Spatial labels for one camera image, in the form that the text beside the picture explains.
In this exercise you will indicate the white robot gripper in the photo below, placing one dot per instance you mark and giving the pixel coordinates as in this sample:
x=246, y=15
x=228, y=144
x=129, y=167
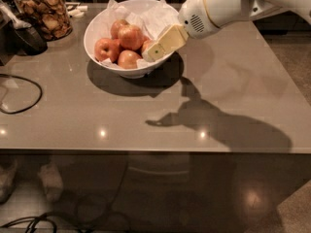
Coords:
x=194, y=15

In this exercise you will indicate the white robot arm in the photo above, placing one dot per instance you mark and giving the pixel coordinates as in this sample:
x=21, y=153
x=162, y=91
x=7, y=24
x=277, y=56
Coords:
x=267, y=8

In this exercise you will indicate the right red apple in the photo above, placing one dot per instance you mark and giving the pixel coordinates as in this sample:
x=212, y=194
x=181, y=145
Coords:
x=145, y=46

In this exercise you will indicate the front red apple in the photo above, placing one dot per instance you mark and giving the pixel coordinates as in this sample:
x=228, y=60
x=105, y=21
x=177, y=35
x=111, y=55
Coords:
x=128, y=59

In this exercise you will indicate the back red apple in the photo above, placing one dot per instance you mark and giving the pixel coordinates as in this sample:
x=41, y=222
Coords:
x=116, y=27

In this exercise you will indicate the left red apple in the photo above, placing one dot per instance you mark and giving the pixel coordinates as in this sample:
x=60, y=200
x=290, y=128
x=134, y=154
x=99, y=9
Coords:
x=106, y=48

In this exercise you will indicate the white ceramic bowl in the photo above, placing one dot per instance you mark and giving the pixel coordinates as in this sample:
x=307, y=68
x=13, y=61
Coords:
x=143, y=68

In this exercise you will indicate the white crumpled paper liner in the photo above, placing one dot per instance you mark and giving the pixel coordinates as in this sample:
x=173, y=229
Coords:
x=151, y=16

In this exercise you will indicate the small white packets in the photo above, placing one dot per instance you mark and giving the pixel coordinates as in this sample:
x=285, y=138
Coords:
x=76, y=11

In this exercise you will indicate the glass jar of dried chips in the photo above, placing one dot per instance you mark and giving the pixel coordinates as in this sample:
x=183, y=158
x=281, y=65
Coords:
x=50, y=16

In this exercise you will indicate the black appliance with silver handle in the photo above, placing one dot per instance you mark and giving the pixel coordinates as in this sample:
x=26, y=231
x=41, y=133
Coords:
x=18, y=34

